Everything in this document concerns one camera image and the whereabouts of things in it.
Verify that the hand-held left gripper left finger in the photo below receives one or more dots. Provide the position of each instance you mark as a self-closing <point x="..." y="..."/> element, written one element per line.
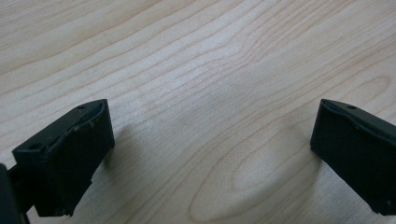
<point x="65" y="161"/>

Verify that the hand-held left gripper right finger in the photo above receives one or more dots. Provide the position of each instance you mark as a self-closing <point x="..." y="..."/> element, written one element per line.
<point x="355" y="155"/>

